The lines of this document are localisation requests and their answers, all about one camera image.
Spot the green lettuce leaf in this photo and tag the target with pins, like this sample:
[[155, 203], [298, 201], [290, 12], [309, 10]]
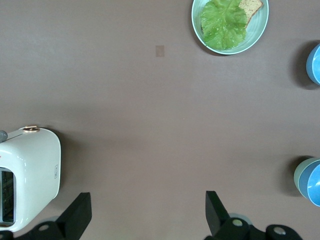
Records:
[[222, 25]]

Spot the pale green bowl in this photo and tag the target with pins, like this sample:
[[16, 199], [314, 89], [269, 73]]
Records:
[[297, 175]]

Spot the brown tape patch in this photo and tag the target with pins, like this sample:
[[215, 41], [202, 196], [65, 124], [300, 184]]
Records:
[[160, 51]]

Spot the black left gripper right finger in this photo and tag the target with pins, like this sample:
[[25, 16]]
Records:
[[215, 215]]

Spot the cream white toaster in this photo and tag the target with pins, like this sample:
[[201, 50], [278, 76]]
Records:
[[35, 162]]

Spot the brown bread slice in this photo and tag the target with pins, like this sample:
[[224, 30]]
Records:
[[253, 6]]

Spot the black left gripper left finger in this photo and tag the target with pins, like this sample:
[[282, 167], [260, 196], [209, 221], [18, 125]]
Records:
[[76, 215]]

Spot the pale green plate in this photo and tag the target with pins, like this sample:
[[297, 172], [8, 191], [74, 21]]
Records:
[[257, 31]]

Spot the blue bowl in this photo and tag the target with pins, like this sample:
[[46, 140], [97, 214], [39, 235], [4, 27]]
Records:
[[313, 186], [314, 63]]

